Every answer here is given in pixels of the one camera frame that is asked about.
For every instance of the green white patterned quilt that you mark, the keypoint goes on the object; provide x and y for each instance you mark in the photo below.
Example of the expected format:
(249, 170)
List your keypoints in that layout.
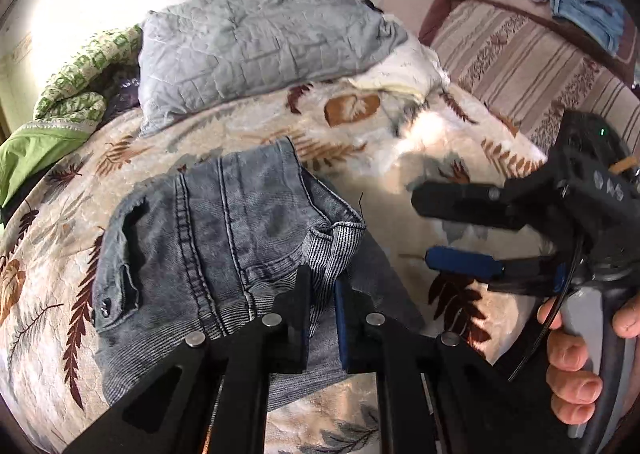
(75, 88)

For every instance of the blue denim pants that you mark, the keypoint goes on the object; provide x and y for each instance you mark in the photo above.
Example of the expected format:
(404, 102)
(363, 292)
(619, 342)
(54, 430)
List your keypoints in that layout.
(200, 244)

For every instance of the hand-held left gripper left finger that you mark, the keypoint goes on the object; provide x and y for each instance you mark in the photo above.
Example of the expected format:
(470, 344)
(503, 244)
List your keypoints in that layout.
(300, 319)

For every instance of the purple cloth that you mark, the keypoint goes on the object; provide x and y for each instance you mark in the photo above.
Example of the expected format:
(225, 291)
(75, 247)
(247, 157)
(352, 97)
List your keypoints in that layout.
(122, 93)

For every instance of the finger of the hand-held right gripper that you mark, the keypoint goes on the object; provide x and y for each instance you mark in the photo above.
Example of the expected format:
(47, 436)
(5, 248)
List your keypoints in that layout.
(460, 261)
(450, 201)

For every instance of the leaf printed blanket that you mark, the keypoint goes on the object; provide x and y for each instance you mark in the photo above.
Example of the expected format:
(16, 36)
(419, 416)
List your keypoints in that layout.
(400, 158)

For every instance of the light blue denim garment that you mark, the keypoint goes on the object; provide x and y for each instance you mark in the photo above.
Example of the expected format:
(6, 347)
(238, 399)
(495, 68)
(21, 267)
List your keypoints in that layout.
(585, 3)

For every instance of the striped sofa cover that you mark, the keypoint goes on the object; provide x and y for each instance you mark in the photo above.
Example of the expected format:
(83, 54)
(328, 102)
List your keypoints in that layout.
(525, 63)

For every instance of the grey quilted pillow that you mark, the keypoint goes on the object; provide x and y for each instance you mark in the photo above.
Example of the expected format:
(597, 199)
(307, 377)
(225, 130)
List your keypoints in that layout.
(250, 43)

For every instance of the white cloth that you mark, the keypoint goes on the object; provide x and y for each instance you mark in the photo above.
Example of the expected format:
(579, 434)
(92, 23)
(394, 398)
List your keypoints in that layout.
(400, 68)

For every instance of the person's right hand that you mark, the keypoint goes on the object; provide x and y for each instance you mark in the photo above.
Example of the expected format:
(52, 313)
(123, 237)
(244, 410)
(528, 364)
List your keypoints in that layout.
(570, 364)

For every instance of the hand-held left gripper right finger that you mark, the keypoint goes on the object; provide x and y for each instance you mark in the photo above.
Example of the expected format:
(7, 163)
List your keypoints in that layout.
(342, 329)

